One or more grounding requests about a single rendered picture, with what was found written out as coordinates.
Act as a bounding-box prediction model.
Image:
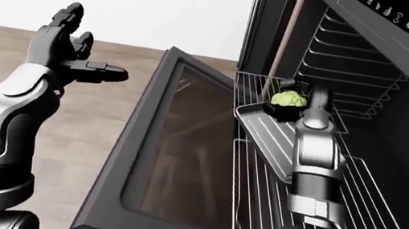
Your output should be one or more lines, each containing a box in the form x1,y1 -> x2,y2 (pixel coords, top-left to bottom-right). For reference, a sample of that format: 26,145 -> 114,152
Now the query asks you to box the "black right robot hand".
260,75 -> 315,128

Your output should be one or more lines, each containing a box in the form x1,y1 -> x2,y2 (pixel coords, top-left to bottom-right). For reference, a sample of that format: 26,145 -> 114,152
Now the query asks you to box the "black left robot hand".
23,0 -> 139,91

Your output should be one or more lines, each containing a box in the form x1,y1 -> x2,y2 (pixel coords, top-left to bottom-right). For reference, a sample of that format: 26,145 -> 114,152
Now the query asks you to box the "green broccoli floret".
269,88 -> 309,110

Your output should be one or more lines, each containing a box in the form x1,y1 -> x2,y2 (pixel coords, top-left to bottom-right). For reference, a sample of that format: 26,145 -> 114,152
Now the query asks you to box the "dark grey oven body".
213,0 -> 409,229

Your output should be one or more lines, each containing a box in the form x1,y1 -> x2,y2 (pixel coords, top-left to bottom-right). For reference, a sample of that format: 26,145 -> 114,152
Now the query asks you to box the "glass-paned oven door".
65,33 -> 310,229

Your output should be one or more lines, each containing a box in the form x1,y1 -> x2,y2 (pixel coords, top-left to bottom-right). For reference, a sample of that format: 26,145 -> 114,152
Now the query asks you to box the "ribbed metal baking tray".
225,97 -> 306,186

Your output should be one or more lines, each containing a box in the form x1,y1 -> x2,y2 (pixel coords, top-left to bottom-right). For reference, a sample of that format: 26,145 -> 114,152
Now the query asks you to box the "large wire oven rack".
220,124 -> 409,229

